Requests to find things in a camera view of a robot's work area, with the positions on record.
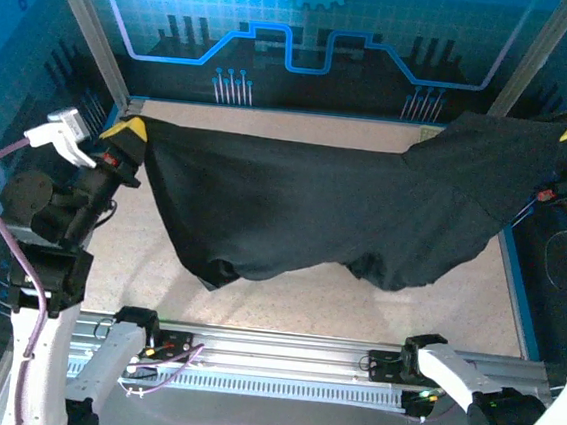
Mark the black t-shirt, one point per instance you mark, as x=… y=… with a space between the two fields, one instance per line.
x=290 y=198

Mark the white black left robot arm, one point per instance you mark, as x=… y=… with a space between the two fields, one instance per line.
x=42 y=375

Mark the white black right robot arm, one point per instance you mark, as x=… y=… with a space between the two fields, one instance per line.
x=449 y=374

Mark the pale yellow plastic basket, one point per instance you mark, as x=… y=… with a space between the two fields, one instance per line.
x=429 y=133

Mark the aluminium table side rail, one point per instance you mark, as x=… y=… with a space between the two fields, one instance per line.
x=135 y=107

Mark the aluminium frame post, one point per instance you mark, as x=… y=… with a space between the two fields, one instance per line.
x=90 y=28
x=534 y=61

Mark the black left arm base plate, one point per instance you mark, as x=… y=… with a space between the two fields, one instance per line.
x=175 y=345

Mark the aluminium mounting rail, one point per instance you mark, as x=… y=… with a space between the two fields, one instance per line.
x=276 y=345

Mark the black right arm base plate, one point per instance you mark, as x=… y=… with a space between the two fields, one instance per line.
x=384 y=365

